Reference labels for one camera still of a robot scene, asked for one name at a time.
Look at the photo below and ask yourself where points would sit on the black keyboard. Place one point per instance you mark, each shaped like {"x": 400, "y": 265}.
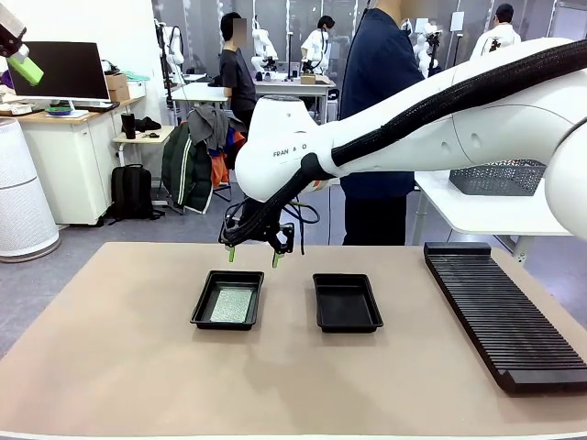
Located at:
{"x": 96, "y": 106}

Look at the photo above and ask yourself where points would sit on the white background table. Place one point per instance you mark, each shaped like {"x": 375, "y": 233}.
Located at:
{"x": 202, "y": 91}

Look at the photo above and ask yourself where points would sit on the black clothes rack frame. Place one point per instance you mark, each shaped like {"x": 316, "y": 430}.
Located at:
{"x": 222, "y": 192}

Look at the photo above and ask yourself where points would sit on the grey door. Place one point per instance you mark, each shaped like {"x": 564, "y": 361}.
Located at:
{"x": 568, "y": 18}

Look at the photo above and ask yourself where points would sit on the brown cardboard box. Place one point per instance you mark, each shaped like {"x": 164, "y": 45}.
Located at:
{"x": 117, "y": 87}

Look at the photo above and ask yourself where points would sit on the large white side table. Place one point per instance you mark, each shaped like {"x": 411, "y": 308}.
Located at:
{"x": 481, "y": 211}

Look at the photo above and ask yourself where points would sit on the black cloth bundle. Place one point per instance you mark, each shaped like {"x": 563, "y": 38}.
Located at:
{"x": 149, "y": 124}

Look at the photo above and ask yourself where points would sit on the black tumbler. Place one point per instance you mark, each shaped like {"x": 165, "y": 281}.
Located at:
{"x": 129, "y": 126}

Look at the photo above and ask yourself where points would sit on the person in navy jacket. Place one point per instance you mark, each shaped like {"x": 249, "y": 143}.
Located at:
{"x": 380, "y": 59}

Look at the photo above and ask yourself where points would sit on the green bowl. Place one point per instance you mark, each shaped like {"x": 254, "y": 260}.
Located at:
{"x": 59, "y": 110}

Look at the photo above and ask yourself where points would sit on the small wooden side table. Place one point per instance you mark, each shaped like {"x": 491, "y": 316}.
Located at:
{"x": 142, "y": 137}

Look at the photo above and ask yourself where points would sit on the grey plastic mesh basket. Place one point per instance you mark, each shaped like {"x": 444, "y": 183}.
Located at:
{"x": 500, "y": 176}

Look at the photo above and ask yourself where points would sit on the white cylindrical air purifier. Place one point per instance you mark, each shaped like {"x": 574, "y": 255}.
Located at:
{"x": 23, "y": 192}

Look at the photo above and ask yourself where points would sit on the purple object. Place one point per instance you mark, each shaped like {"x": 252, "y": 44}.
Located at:
{"x": 5, "y": 80}

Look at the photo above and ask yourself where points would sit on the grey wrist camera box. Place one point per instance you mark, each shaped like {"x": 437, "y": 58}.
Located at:
{"x": 9, "y": 20}

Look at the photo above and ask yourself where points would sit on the black cap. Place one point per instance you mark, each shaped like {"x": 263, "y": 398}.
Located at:
{"x": 214, "y": 82}

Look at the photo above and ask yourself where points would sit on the orange and blue jacket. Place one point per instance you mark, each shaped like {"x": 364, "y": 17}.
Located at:
{"x": 222, "y": 167}

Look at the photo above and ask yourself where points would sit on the black computer monitor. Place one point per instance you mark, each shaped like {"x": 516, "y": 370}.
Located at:
{"x": 59, "y": 69}

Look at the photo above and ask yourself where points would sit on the grey hoodie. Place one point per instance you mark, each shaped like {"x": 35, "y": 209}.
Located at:
{"x": 208, "y": 124}

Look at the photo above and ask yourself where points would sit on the white storage box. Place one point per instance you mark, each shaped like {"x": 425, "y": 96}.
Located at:
{"x": 136, "y": 89}

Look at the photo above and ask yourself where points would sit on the green perforated circuit board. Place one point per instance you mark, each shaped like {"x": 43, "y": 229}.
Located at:
{"x": 231, "y": 304}

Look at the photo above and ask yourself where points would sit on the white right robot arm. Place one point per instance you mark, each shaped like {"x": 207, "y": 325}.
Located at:
{"x": 504, "y": 133}

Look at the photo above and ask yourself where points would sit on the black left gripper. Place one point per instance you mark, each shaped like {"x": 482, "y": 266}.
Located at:
{"x": 7, "y": 43}

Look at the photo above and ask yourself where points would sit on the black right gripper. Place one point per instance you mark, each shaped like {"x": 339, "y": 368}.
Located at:
{"x": 250, "y": 224}

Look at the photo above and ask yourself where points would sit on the black slotted board rack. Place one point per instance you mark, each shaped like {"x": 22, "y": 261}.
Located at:
{"x": 500, "y": 311}

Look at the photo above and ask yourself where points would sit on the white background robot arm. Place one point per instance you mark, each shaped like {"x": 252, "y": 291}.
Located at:
{"x": 424, "y": 50}
{"x": 172, "y": 46}
{"x": 263, "y": 43}

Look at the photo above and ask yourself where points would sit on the black ESD tray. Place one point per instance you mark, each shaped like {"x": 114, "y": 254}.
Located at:
{"x": 346, "y": 307}
{"x": 202, "y": 316}

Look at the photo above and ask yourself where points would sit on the black backpack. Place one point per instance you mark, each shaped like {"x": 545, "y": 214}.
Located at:
{"x": 132, "y": 192}

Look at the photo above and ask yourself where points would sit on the person in black t-shirt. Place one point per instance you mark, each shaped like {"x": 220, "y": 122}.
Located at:
{"x": 238, "y": 78}

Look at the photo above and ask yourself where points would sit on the dark green striped jacket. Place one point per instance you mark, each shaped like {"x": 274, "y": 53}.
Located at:
{"x": 183, "y": 169}

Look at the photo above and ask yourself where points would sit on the person in cream top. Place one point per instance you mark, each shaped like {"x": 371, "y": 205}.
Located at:
{"x": 316, "y": 46}

